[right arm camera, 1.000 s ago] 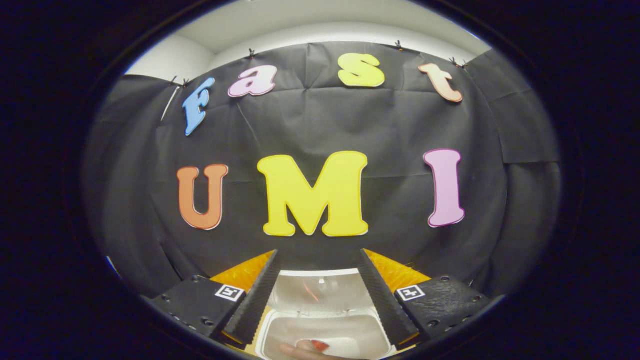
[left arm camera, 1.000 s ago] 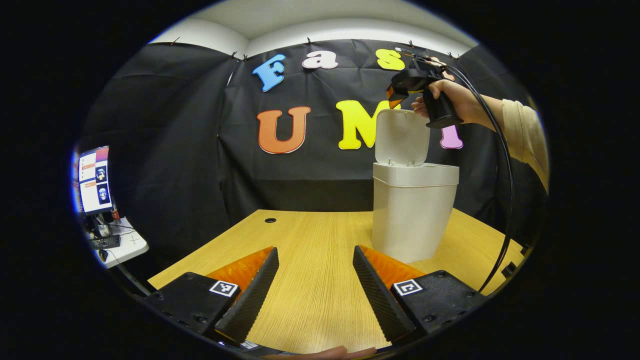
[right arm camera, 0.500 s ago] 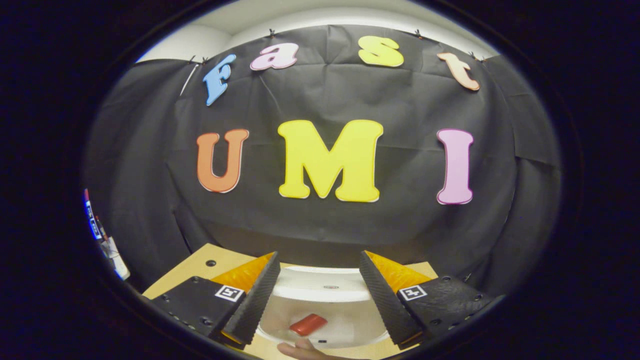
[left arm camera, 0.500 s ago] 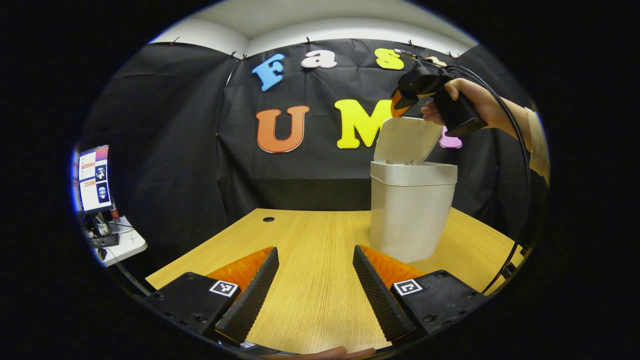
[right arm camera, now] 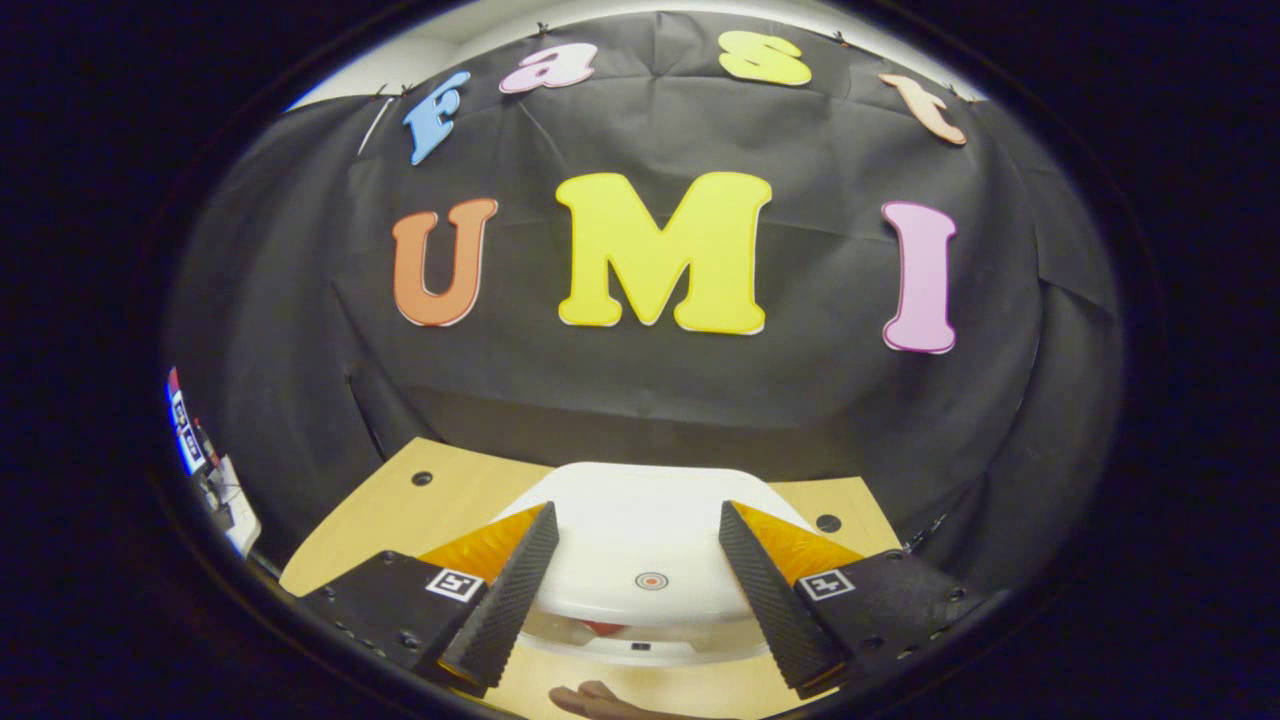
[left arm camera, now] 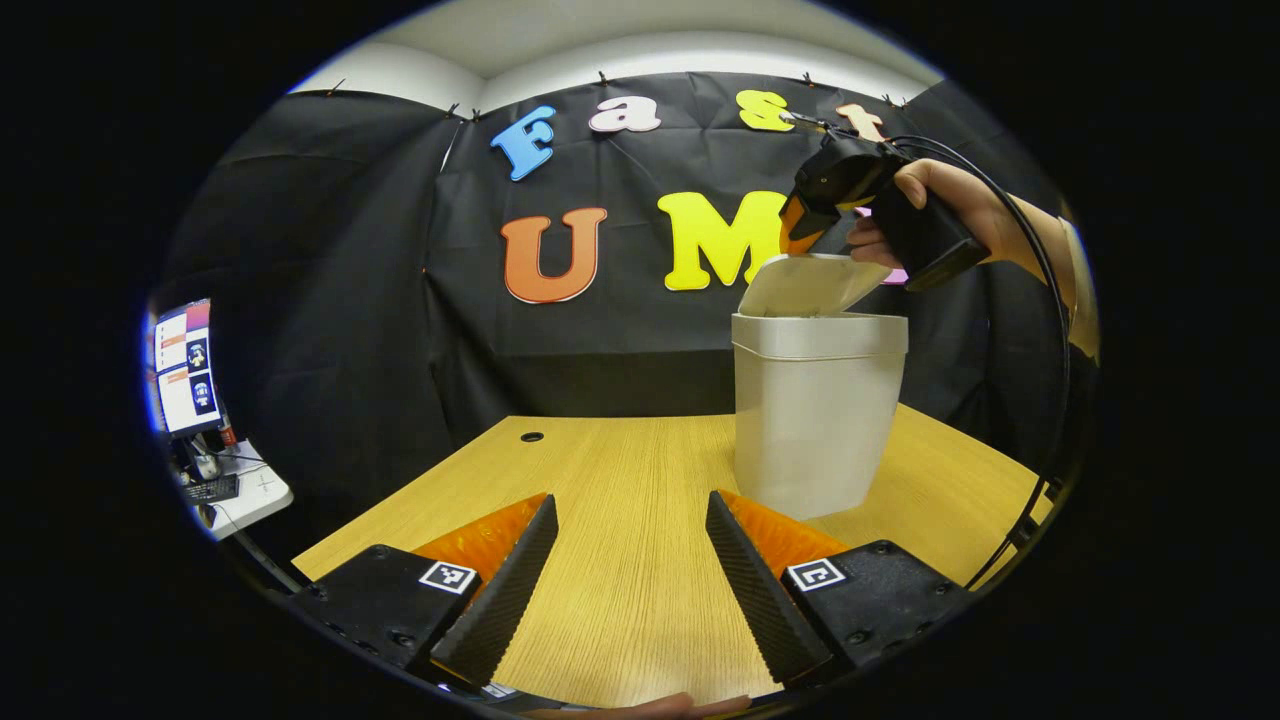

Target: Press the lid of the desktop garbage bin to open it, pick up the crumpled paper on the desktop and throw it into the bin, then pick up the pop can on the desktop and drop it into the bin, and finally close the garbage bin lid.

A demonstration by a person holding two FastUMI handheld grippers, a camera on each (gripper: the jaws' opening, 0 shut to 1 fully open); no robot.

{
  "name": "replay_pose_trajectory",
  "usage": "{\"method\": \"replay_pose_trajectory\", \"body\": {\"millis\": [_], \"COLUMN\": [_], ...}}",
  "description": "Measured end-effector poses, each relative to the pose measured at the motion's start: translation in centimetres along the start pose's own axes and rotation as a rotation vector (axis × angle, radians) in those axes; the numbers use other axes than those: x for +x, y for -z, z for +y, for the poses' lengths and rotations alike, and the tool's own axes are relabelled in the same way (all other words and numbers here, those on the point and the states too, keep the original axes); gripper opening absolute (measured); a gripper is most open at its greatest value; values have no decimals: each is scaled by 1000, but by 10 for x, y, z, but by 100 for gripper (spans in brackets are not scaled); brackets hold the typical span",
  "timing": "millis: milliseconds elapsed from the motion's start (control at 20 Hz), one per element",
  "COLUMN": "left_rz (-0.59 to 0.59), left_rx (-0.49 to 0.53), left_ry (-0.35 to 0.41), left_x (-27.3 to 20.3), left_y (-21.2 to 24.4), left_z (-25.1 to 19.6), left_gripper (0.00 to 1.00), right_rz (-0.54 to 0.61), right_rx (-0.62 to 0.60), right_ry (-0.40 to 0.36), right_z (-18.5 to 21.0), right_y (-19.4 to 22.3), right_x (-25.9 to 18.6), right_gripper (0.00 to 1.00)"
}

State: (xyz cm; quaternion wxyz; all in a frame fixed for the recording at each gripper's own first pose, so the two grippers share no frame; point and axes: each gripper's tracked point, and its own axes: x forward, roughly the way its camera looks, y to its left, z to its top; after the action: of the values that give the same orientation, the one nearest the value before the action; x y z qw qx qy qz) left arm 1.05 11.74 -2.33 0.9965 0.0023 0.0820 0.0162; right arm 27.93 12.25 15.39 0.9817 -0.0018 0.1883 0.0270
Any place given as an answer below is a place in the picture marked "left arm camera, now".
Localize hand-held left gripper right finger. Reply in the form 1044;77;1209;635
705;489;976;691

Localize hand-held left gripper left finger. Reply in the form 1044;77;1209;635
290;493;559;691

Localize white desktop garbage bin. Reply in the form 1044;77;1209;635
731;252;910;521

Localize wooden desktop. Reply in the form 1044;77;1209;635
290;403;1056;713

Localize white side table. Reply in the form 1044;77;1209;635
195;440;294;541

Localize black backdrop cloth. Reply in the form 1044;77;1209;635
150;70;1099;561

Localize computer monitor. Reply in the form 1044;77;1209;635
150;298;223;439

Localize black cable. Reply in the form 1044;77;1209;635
785;112;1073;591

